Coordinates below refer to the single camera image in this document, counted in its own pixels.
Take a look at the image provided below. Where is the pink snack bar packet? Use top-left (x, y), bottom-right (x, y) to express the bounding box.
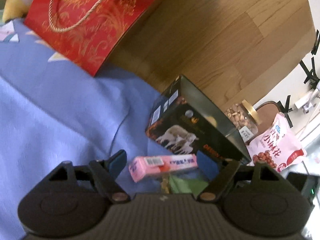
top-left (129, 154), bottom-right (198, 183)

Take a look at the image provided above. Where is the green snack packet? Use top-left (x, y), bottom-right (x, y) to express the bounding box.
top-left (161, 174), bottom-right (209, 197)

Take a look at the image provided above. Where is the nut jar with gold lid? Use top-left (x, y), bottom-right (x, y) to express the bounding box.
top-left (225, 100), bottom-right (262, 144)

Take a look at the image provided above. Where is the black printed storage box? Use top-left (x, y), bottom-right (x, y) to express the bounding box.
top-left (145, 75), bottom-right (251, 165)

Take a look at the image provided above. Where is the pink white snack bag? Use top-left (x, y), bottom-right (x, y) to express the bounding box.
top-left (247, 113), bottom-right (306, 172)

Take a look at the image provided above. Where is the brown chair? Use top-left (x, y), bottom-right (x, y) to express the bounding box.
top-left (256, 101), bottom-right (280, 132)

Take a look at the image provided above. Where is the blue tablecloth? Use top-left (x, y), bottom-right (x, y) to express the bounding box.
top-left (1, 20), bottom-right (168, 239)

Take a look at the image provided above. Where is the black device with green light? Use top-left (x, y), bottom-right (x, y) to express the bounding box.
top-left (286, 172), bottom-right (319, 204)

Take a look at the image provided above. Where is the red gift bag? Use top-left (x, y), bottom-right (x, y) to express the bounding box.
top-left (24, 0), bottom-right (162, 76)

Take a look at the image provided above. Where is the white cable clutter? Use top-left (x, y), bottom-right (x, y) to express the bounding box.
top-left (294, 83), bottom-right (319, 114)

